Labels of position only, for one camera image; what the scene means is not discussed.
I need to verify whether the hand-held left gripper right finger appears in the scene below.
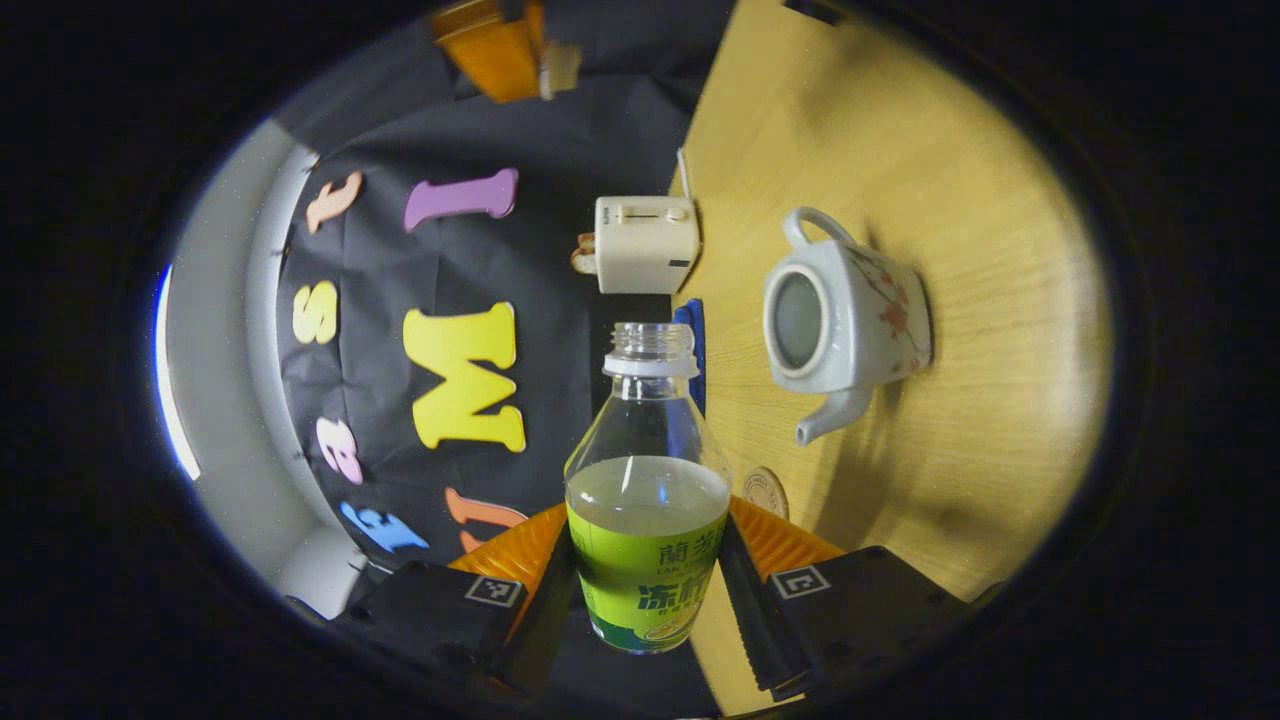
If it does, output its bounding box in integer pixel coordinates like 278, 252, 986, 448
715, 495, 976, 701

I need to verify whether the round brown coaster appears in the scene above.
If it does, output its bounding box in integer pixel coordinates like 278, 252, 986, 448
742, 467, 791, 523

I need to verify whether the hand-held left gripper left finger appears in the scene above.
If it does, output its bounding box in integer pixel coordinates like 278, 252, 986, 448
335, 500, 579, 701

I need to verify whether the blue towel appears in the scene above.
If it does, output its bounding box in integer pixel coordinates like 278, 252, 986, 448
672, 298, 708, 416

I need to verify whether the black backdrop cloth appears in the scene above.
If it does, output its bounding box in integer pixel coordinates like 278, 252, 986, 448
275, 0, 741, 716

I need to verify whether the green label water bottle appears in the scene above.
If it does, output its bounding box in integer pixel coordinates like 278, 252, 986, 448
563, 322, 732, 655

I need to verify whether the white floral teacup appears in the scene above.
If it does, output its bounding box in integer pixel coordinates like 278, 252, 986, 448
763, 207, 933, 447

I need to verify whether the white toaster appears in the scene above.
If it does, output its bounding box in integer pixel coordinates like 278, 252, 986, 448
595, 195, 701, 295

